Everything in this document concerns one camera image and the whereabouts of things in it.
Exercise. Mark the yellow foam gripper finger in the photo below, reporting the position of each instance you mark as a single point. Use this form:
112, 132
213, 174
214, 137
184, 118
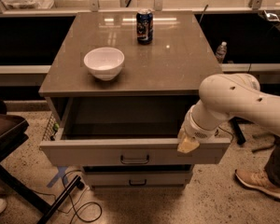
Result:
186, 143

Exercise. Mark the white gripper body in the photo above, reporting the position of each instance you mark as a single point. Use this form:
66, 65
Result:
195, 130

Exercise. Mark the grey top drawer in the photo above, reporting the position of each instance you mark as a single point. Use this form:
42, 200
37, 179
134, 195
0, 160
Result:
127, 131

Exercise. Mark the grey drawer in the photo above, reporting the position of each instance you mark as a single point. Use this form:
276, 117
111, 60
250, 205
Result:
127, 131
137, 179

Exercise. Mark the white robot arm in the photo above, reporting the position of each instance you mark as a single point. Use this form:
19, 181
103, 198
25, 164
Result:
223, 97

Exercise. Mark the grey bottom drawer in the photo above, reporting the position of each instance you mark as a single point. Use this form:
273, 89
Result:
137, 179

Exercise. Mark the grey drawer cabinet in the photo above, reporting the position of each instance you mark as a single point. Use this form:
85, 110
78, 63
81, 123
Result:
174, 64

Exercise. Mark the black metal leg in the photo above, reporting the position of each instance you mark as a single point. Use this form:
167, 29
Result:
238, 132

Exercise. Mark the clear plastic water bottle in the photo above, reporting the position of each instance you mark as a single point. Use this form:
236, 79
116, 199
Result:
221, 52

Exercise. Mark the tan sneaker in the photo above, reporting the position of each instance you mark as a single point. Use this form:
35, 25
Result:
259, 181

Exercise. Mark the person leg dark trousers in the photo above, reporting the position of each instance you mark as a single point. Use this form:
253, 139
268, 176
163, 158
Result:
272, 167

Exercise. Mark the white ceramic bowl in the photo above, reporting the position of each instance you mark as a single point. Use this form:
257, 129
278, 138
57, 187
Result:
104, 63

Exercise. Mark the blue soda can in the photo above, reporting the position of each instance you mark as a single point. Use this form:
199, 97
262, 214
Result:
144, 26

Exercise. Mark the black chair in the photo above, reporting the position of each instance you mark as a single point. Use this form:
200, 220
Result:
30, 165

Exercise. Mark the wire mesh basket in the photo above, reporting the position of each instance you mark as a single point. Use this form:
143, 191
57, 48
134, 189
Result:
51, 129

